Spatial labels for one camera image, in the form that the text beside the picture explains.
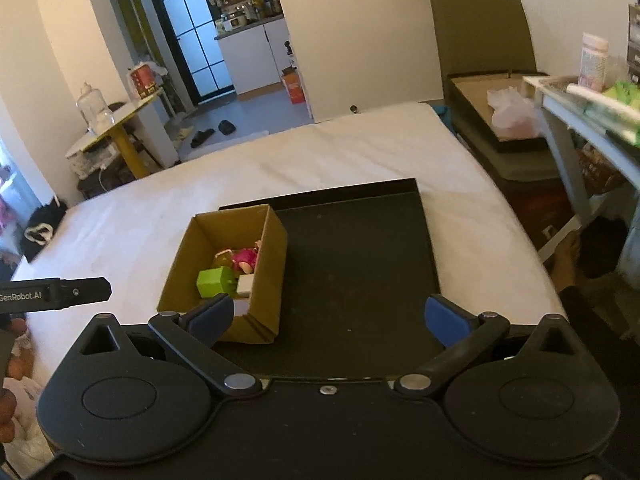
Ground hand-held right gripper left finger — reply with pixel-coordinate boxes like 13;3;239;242
80;292;263;397

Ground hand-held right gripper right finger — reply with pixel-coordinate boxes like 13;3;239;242
395;294;581;397

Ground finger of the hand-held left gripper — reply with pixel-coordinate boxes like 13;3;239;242
59;276;112;307

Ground green tin box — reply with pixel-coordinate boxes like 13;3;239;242
196;266;238;300

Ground brown-haired doll figurine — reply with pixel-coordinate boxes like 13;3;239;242
231;241;263;273

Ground brown cardboard box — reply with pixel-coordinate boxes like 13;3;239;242
157;204;289;346

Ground black tray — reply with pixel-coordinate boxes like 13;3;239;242
218;177;442;378

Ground person's left hand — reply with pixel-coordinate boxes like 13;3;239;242
0;317;32;443

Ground black bag with white print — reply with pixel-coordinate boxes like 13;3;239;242
21;200;68;263

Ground round yellow table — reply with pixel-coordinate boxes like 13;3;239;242
65;91;163;178

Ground clear glass jar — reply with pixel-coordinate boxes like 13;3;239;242
76;81;115;133

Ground black box with cardboard lining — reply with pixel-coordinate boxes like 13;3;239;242
445;71;551;153

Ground brown wicker basket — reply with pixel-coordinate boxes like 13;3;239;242
580;145;626;196

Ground red container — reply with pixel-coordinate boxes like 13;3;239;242
127;61;163;98

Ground white plastic bag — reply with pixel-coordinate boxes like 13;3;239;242
487;86;541;139

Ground grey side table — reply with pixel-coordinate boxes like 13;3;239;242
522;75;640;256

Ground orange cardboard box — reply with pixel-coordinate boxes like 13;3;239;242
281;67;306;105

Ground white kitchen cabinet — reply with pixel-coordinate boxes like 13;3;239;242
215;20;291;96

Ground black glass-paned door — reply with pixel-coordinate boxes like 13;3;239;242
145;0;236;103

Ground green packets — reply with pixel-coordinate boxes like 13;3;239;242
600;80;640;146

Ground large open cardboard box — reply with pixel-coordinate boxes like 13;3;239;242
431;0;538;106

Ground white plastic bottle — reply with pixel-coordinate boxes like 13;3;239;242
579;33;610;88

